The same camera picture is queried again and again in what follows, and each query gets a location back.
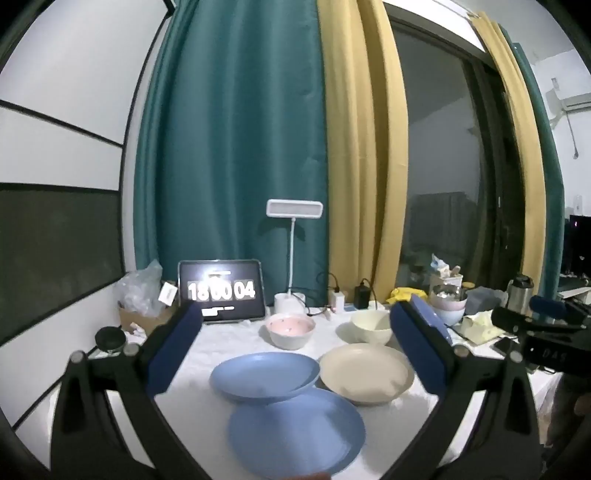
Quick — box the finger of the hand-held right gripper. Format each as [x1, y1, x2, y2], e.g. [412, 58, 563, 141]
[529, 295, 590, 324]
[491, 307, 581, 334]

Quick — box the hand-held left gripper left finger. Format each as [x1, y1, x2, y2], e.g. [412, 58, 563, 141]
[50, 302, 213, 480]

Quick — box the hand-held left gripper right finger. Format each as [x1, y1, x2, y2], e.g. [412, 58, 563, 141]
[390, 300, 542, 480]

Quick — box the cream bowl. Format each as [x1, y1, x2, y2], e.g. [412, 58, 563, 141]
[350, 309, 396, 346]

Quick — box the beige plate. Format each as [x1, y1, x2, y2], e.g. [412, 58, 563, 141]
[319, 343, 415, 406]

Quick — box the light blue plate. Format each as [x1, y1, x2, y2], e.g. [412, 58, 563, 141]
[210, 353, 321, 401]
[228, 388, 367, 479]

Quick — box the pink bowl with red spots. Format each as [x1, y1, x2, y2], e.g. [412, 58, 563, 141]
[265, 313, 317, 350]

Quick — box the person's right hand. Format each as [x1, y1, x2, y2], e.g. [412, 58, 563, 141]
[551, 375, 591, 444]

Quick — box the steel thermos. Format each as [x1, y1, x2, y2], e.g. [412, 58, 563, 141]
[506, 274, 534, 315]

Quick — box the white shelf unit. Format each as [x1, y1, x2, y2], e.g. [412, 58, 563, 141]
[556, 274, 591, 302]

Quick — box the black phone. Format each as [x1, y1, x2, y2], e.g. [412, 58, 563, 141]
[491, 336, 520, 356]

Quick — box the yellow crumpled cloth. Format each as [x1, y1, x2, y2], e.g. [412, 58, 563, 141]
[454, 309, 504, 343]

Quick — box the grey cloth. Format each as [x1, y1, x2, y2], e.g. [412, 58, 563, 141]
[466, 285, 507, 315]

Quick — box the small light blue bowl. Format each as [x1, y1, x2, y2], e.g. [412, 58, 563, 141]
[434, 306, 467, 326]

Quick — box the yellow packet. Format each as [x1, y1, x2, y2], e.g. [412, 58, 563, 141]
[385, 287, 430, 306]

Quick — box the steel bowl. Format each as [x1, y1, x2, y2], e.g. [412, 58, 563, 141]
[429, 283, 463, 301]

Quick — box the black round lid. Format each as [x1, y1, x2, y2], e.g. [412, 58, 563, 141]
[95, 326, 126, 354]

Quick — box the clear plastic bag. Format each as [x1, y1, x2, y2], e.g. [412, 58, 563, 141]
[113, 259, 179, 315]

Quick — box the tablet with clock display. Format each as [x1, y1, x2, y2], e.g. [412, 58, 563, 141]
[178, 259, 267, 324]

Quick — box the snack bag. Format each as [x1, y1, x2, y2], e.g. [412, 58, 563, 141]
[430, 252, 464, 289]

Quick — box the narrow teal curtain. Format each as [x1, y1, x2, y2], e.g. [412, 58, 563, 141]
[501, 28, 567, 301]

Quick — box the glass sliding door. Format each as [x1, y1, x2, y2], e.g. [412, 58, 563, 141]
[385, 7, 528, 296]

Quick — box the narrow yellow curtain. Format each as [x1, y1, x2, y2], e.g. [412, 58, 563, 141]
[470, 11, 548, 297]

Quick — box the white desk lamp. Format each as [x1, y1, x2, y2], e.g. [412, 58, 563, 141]
[266, 199, 324, 319]

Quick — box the wide yellow curtain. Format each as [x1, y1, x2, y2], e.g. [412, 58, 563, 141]
[316, 0, 410, 302]

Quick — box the white air conditioner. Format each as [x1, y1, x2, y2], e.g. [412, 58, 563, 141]
[547, 87, 591, 112]

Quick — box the wide teal curtain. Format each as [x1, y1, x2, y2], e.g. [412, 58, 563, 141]
[133, 0, 331, 309]

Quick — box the black charger cable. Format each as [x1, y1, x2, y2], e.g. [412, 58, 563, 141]
[359, 278, 385, 311]

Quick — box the black lamp cable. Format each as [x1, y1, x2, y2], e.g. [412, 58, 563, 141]
[294, 294, 334, 318]

